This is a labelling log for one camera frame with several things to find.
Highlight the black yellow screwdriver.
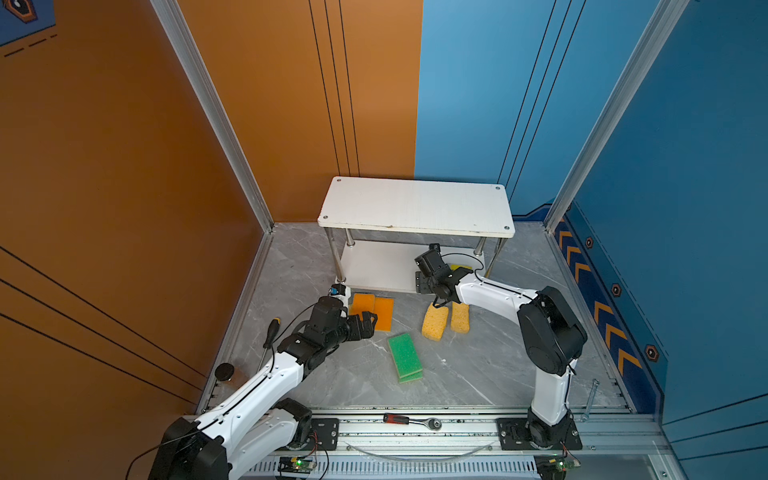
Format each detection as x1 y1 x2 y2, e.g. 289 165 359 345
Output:
263 318 281 351

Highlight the green circuit board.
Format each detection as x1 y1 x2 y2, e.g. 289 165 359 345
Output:
276 456 318 479
534 456 581 480

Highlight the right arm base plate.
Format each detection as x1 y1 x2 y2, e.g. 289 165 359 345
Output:
496 415 583 451

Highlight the green sponge top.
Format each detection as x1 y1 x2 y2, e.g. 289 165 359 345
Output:
387 333 423 379

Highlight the green sponge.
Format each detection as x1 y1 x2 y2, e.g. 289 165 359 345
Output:
387 333 423 379
398 371 423 384

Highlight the tan cellulose sponge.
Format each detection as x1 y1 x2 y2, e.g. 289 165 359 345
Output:
450 302 470 334
421 304 450 341

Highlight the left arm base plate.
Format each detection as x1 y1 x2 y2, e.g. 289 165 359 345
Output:
286 418 340 452

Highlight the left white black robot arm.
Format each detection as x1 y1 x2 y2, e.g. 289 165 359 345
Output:
148 285 378 479

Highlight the orange sponge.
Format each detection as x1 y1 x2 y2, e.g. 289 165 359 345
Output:
349 293 376 316
373 297 394 332

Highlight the white two-tier shelf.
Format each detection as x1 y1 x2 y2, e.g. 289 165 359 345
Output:
317 176 515 293

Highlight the silver metal rod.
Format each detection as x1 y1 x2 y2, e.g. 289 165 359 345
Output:
580 378 600 422

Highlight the left green circuit board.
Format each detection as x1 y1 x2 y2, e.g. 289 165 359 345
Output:
276 456 318 479

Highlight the green sponge bottom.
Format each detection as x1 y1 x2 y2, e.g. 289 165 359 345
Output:
398 371 423 384

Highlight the brown jar black lid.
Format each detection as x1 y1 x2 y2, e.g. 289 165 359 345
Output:
214 362 249 390

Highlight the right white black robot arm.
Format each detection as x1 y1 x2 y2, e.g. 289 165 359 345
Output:
415 243 588 450

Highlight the right green circuit board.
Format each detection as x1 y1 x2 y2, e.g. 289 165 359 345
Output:
534 456 581 480

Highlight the red handled ratchet wrench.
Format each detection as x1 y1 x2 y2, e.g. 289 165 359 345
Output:
383 413 442 431

